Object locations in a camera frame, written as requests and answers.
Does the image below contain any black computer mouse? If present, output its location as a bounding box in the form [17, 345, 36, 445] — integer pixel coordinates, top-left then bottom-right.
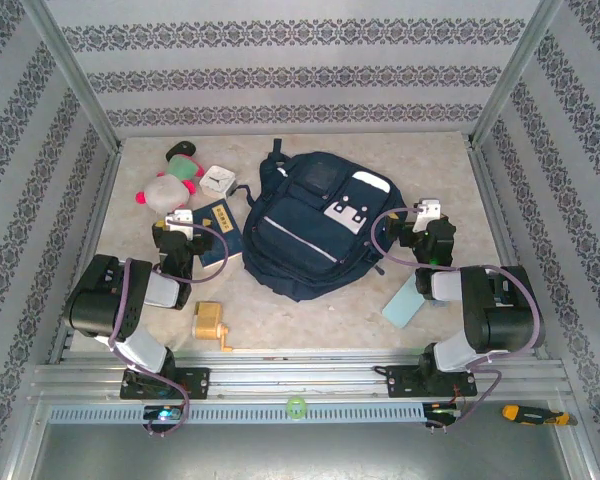
[164, 141, 197, 162]

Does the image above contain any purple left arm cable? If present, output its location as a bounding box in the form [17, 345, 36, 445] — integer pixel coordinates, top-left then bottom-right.
[107, 222, 230, 439]

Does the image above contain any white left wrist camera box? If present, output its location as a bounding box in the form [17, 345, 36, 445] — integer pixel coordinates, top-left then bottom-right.
[164, 209, 195, 236]

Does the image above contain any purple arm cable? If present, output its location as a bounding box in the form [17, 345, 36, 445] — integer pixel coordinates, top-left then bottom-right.
[370, 207, 542, 435]
[107, 222, 230, 439]

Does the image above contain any wooden hand-crank pencil sharpener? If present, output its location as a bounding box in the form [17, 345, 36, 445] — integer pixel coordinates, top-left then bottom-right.
[191, 300, 235, 354]

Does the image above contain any light blue notebook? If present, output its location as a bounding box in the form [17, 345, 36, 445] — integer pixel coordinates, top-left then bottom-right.
[381, 273, 426, 330]

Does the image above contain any aluminium side rail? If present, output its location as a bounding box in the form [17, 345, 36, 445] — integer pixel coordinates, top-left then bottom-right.
[49, 149, 124, 361]
[467, 142, 549, 359]

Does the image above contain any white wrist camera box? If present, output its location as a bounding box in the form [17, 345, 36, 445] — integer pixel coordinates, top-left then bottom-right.
[412, 198, 442, 232]
[164, 209, 195, 236]

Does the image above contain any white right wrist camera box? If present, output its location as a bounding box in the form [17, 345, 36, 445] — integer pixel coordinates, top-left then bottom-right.
[412, 198, 442, 232]

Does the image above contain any navy blue backpack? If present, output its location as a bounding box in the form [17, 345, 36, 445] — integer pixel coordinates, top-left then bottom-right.
[242, 138, 406, 303]

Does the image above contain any aluminium frame post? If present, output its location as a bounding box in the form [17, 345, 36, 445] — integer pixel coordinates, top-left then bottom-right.
[469, 0, 566, 147]
[22, 0, 122, 154]

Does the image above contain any yellow and black screwdriver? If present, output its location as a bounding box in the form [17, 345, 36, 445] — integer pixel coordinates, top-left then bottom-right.
[502, 404, 579, 427]

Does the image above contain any white green pink plush toy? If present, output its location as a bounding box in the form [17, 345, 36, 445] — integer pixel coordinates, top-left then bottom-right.
[134, 152, 206, 210]

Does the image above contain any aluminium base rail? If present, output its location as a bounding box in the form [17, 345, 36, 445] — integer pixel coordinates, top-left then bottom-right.
[28, 349, 574, 404]

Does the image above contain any grey slotted cable duct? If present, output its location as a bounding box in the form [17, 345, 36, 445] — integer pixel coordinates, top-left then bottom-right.
[47, 403, 426, 425]

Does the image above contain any white square alarm clock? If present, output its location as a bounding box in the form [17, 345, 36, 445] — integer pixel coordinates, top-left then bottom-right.
[198, 164, 238, 198]

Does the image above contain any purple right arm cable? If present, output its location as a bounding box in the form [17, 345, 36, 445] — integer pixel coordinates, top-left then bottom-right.
[370, 207, 542, 435]

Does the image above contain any navy book with yellow label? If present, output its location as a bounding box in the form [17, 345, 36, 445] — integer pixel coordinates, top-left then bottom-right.
[192, 198, 245, 270]

